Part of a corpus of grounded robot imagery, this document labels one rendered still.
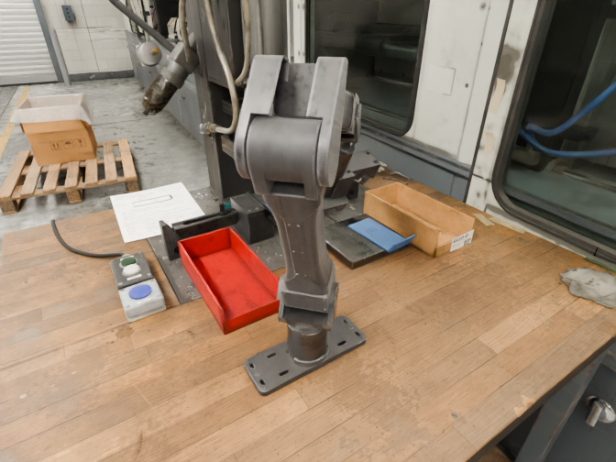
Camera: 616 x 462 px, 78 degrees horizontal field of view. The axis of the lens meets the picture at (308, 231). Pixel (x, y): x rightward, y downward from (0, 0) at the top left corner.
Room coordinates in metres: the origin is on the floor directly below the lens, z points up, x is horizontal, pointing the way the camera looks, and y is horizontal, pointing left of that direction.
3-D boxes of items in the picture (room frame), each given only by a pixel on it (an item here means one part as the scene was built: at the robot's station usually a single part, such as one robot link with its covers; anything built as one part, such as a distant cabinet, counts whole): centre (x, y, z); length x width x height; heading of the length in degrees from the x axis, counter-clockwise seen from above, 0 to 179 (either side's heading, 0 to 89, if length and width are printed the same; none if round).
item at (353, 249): (0.77, -0.12, 0.91); 0.17 x 0.16 x 0.02; 122
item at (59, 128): (3.59, 2.34, 0.40); 0.67 x 0.60 x 0.50; 24
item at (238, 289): (0.61, 0.16, 0.93); 0.25 x 0.12 x 0.06; 32
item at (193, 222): (0.76, 0.23, 0.95); 0.15 x 0.03 x 0.10; 122
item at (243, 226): (0.85, 0.08, 0.94); 0.20 x 0.10 x 0.07; 122
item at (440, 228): (0.84, -0.27, 0.93); 0.25 x 0.13 x 0.08; 32
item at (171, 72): (1.02, 0.34, 1.25); 0.19 x 0.07 x 0.19; 122
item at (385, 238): (0.77, -0.17, 0.93); 0.15 x 0.07 x 0.03; 35
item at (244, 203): (0.85, 0.08, 0.98); 0.20 x 0.10 x 0.01; 122
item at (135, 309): (0.55, 0.31, 0.90); 0.07 x 0.07 x 0.06; 32
